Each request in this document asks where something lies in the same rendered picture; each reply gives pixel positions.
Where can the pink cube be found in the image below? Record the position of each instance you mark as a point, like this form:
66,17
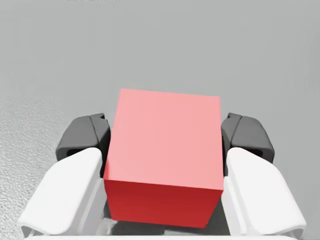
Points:
165,150

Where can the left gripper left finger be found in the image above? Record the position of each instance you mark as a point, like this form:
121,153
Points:
67,185

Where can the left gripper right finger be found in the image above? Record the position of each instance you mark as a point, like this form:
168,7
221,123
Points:
257,190

